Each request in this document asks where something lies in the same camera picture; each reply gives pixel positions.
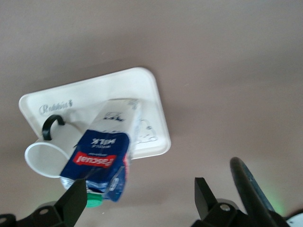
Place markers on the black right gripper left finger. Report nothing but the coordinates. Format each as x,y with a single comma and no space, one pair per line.
68,208

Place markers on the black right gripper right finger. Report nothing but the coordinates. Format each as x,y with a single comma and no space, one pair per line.
210,210

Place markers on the blue and white milk carton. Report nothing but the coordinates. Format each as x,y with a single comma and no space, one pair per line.
99,151

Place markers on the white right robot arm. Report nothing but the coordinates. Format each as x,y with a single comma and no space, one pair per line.
296,221

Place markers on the cream tray with bear print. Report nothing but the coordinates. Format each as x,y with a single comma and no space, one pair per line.
132,82

